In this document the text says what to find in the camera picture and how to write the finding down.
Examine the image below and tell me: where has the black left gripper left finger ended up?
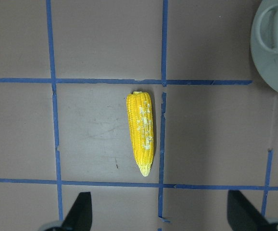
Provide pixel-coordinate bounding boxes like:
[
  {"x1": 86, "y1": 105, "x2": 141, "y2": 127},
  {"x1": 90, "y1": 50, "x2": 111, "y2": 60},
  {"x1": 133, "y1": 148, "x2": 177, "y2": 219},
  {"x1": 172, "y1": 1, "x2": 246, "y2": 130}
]
[{"x1": 61, "y1": 192, "x2": 92, "y2": 231}]

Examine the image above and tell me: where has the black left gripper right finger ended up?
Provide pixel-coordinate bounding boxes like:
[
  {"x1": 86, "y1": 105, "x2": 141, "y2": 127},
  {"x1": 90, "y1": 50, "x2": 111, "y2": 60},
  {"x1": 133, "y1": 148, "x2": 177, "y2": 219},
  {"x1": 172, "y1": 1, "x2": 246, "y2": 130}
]
[{"x1": 227, "y1": 190, "x2": 268, "y2": 231}]

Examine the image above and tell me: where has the yellow corn cob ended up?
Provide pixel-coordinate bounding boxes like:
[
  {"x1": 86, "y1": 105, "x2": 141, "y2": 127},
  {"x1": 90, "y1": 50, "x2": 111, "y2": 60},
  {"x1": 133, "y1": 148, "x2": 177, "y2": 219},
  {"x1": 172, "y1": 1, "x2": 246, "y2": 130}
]
[{"x1": 126, "y1": 91, "x2": 154, "y2": 177}]

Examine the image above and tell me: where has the pale green steel pot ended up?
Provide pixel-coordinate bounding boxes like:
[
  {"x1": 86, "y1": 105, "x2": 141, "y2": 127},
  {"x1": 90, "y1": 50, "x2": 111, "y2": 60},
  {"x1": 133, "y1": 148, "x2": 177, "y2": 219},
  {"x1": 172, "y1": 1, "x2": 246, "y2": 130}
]
[{"x1": 250, "y1": 0, "x2": 278, "y2": 92}]

